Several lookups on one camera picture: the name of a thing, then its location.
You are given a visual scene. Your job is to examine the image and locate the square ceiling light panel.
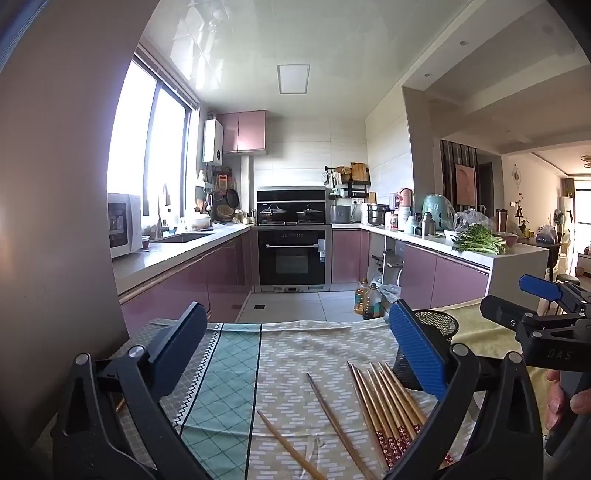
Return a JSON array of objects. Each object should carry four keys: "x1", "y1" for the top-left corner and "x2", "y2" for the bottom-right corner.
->
[{"x1": 277, "y1": 64, "x2": 311, "y2": 95}]

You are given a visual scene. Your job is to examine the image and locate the green leafy vegetables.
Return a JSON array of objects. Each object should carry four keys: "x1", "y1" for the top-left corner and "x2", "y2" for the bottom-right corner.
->
[{"x1": 451, "y1": 224, "x2": 508, "y2": 256}]

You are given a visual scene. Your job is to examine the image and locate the green round kitchen appliance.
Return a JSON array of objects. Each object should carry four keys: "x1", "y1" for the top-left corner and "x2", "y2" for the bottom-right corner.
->
[{"x1": 422, "y1": 194, "x2": 455, "y2": 230}]

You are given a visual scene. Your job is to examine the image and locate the black built-in stove oven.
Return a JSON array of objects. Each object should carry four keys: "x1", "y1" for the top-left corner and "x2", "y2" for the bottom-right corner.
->
[{"x1": 256, "y1": 187, "x2": 333, "y2": 292}]

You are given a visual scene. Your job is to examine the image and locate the pink kitchen base cabinets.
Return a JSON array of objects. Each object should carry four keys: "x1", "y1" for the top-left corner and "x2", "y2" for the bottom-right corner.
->
[
  {"x1": 331, "y1": 222, "x2": 548, "y2": 311},
  {"x1": 112, "y1": 224, "x2": 254, "y2": 326}
]

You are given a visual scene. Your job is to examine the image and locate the kitchen window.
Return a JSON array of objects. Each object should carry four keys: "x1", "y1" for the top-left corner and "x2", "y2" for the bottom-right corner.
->
[{"x1": 107, "y1": 53, "x2": 199, "y2": 217}]

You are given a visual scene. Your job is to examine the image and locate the steel kitchen sink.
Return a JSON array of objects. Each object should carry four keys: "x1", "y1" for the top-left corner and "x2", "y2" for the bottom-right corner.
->
[{"x1": 151, "y1": 232, "x2": 215, "y2": 244}]

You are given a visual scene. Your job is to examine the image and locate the oil bottles on floor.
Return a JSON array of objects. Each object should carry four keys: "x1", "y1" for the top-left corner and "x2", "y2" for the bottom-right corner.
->
[{"x1": 362, "y1": 284, "x2": 384, "y2": 320}]

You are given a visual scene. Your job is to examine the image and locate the black mesh utensil holder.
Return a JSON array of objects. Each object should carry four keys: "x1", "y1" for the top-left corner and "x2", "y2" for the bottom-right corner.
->
[{"x1": 393, "y1": 309, "x2": 461, "y2": 393}]

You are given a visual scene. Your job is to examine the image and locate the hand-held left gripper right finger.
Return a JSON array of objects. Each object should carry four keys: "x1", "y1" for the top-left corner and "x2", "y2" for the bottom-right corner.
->
[{"x1": 388, "y1": 299, "x2": 548, "y2": 480}]

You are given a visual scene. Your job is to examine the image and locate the black wall storage rack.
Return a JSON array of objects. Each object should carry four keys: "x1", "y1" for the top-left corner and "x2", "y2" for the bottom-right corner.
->
[{"x1": 324, "y1": 162, "x2": 372, "y2": 199}]

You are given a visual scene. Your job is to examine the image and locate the pink wall cabinet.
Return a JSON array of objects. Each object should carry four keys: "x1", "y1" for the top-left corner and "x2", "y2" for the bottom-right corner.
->
[{"x1": 217, "y1": 110, "x2": 267, "y2": 154}]

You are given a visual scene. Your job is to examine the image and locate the hanging kitchen utensils rack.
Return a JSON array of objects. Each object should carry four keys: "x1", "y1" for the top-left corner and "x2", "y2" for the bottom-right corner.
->
[{"x1": 196, "y1": 168, "x2": 241, "y2": 222}]

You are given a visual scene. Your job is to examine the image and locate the white microwave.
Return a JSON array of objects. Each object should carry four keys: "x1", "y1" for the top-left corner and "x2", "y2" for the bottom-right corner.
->
[{"x1": 107, "y1": 193, "x2": 143, "y2": 259}]

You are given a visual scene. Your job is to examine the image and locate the bunch of wooden chopsticks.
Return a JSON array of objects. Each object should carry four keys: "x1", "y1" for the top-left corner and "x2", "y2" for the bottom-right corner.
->
[{"x1": 346, "y1": 361, "x2": 455, "y2": 474}]

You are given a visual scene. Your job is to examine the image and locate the person's right hand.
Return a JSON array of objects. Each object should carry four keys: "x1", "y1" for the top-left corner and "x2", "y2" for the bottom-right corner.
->
[{"x1": 546, "y1": 369, "x2": 591, "y2": 430}]

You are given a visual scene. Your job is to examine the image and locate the wooden chopstick red patterned end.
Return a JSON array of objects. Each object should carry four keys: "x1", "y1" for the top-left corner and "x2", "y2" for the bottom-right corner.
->
[
  {"x1": 305, "y1": 373, "x2": 379, "y2": 480},
  {"x1": 257, "y1": 410, "x2": 328, "y2": 480}
]

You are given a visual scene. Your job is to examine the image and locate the framed wall picture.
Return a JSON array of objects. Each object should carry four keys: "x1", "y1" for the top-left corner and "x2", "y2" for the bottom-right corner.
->
[{"x1": 455, "y1": 164, "x2": 476, "y2": 208}]

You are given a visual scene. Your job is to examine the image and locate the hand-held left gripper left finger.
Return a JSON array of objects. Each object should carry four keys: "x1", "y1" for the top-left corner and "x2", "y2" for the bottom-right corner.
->
[{"x1": 51, "y1": 301, "x2": 208, "y2": 480}]

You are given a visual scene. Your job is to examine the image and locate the white water heater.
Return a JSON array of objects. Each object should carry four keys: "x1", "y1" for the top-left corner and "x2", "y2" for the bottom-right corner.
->
[{"x1": 203, "y1": 119, "x2": 225, "y2": 163}]

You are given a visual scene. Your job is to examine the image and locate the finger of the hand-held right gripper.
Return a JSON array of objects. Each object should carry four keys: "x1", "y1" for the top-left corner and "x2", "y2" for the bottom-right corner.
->
[
  {"x1": 518, "y1": 273, "x2": 591, "y2": 315},
  {"x1": 479, "y1": 295, "x2": 555, "y2": 333}
]

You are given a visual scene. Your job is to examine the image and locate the patterned green yellow tablecloth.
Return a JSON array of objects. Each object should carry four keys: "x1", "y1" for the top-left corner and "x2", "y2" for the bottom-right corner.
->
[{"x1": 113, "y1": 300, "x2": 550, "y2": 480}]

